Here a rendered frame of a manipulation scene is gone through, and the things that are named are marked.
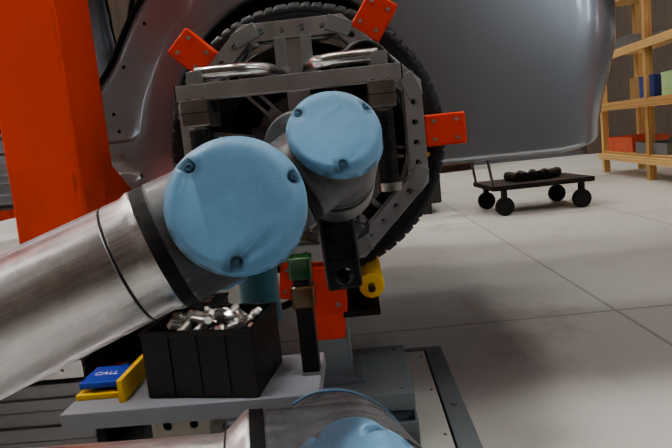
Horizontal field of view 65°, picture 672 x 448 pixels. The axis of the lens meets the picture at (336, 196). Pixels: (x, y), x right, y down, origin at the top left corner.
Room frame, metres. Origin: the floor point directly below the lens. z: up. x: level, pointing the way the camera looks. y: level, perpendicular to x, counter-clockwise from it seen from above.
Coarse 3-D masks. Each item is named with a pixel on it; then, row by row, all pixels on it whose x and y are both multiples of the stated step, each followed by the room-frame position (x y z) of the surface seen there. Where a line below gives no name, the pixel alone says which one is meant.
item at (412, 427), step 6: (396, 414) 1.25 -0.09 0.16; (402, 414) 1.24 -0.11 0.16; (408, 414) 1.24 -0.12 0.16; (414, 414) 1.24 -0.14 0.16; (228, 420) 1.28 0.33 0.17; (234, 420) 1.28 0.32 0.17; (402, 420) 1.24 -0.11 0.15; (408, 420) 1.24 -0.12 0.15; (414, 420) 1.20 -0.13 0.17; (228, 426) 1.26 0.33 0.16; (402, 426) 1.19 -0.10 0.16; (408, 426) 1.19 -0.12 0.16; (414, 426) 1.19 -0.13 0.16; (408, 432) 1.19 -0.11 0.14; (414, 432) 1.19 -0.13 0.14; (414, 438) 1.19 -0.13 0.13; (420, 444) 1.19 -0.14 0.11
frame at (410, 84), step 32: (256, 32) 1.18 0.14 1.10; (288, 32) 1.18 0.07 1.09; (320, 32) 1.18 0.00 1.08; (352, 32) 1.19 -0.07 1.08; (416, 96) 1.17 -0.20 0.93; (416, 128) 1.17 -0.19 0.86; (416, 192) 1.17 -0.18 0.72; (384, 224) 1.18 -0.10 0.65; (288, 256) 1.22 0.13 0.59; (320, 256) 1.18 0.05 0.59
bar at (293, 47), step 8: (288, 40) 1.18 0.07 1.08; (296, 40) 1.18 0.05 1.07; (288, 48) 1.19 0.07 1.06; (296, 48) 1.18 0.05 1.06; (288, 56) 1.19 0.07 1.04; (296, 56) 1.18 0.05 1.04; (288, 64) 1.19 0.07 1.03; (296, 64) 1.18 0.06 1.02; (296, 72) 1.18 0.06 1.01; (288, 96) 1.19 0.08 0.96; (296, 96) 1.18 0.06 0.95; (304, 96) 1.18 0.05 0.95; (288, 104) 1.19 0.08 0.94; (296, 104) 1.19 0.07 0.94
